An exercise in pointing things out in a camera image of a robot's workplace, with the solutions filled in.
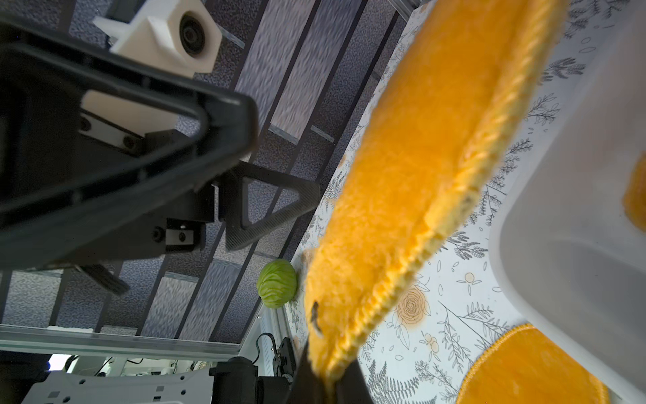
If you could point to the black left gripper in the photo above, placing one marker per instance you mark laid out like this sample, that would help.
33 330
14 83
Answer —
106 159

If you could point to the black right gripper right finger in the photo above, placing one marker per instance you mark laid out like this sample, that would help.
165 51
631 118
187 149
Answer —
352 388

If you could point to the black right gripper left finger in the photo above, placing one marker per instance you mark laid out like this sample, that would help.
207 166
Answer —
307 387

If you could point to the orange fleece insole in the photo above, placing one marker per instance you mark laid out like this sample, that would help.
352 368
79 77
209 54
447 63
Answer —
634 198
525 366
437 133

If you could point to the white plastic storage box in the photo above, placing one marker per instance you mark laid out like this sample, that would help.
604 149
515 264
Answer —
562 248

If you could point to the green cabbage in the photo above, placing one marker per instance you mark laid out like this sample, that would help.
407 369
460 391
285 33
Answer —
277 283

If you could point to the aluminium front rail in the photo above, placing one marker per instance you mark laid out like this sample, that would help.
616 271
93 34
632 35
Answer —
54 341

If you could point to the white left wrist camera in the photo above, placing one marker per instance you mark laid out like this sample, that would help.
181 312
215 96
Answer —
178 37

